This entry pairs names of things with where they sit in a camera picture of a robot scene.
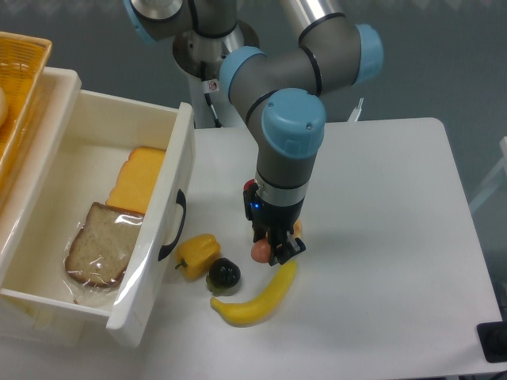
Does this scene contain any white metal bracket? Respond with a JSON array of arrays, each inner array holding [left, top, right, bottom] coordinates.
[[347, 97, 364, 123]]

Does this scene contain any orange toast slice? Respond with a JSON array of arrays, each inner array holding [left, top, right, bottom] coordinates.
[[105, 146, 166, 215]]

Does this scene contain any wrapped brown bread slice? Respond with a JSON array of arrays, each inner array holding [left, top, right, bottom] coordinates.
[[64, 202, 144, 288]]

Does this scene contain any open white drawer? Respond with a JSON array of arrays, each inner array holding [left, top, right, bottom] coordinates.
[[1, 90, 195, 348]]

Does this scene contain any black drawer handle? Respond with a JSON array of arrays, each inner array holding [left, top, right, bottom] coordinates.
[[157, 188, 188, 262]]

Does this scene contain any red bell pepper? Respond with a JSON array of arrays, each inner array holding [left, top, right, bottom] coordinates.
[[243, 179, 255, 191]]

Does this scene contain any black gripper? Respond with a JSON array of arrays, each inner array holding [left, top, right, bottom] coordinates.
[[242, 181, 307, 266]]

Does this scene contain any yellow banana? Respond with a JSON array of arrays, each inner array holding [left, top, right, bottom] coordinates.
[[210, 261, 299, 327]]

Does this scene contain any dark green pumpkin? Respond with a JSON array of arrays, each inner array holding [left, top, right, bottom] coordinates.
[[206, 257, 241, 295]]

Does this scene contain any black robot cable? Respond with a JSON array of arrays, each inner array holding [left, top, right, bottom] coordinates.
[[200, 61, 223, 128]]

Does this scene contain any white frame at right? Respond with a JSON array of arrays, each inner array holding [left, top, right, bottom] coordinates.
[[468, 137, 506, 215]]

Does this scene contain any brown egg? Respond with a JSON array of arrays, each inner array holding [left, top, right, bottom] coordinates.
[[251, 239, 271, 264]]

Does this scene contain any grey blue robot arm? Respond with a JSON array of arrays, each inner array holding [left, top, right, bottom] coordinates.
[[124, 1, 383, 265]]

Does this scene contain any white drawer cabinet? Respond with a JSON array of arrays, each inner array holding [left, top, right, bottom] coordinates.
[[1, 67, 83, 347]]

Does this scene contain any yellow woven basket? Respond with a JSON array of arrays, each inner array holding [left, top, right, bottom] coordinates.
[[1, 32, 52, 193]]

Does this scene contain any black device at edge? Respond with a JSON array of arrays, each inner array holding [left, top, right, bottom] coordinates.
[[476, 321, 506, 363]]

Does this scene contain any yellow bell pepper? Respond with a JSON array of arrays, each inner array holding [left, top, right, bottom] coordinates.
[[174, 234, 221, 281]]

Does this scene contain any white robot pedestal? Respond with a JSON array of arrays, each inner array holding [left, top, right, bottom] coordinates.
[[173, 21, 259, 128]]

